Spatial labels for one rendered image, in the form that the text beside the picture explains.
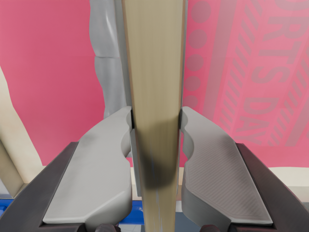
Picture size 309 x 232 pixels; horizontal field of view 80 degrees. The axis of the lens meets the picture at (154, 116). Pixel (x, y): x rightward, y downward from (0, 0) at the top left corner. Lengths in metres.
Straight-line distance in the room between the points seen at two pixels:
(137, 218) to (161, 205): 0.24
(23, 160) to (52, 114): 0.13
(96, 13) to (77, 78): 0.09
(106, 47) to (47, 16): 0.07
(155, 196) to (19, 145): 0.29
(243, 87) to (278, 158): 0.17
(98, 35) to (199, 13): 0.12
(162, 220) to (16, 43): 0.27
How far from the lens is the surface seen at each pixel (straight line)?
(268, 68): 0.30
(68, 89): 0.30
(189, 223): 0.78
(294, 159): 0.43
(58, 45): 0.28
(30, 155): 0.41
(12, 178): 0.45
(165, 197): 0.17
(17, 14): 0.30
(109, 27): 0.25
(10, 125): 0.38
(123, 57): 0.17
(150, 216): 0.19
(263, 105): 0.32
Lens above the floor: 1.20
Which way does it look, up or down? 58 degrees down
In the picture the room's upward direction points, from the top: 179 degrees counter-clockwise
